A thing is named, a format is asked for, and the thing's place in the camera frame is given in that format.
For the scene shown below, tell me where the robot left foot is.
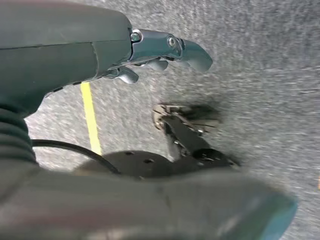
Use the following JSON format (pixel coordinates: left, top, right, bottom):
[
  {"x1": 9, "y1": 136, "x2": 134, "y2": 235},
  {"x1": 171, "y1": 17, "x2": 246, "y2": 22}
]
[{"x1": 151, "y1": 103, "x2": 222, "y2": 163}]

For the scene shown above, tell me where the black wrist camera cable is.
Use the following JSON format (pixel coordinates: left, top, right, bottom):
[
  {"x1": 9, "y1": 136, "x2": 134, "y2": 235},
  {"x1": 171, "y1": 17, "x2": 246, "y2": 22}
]
[{"x1": 31, "y1": 139, "x2": 122, "y2": 176}]

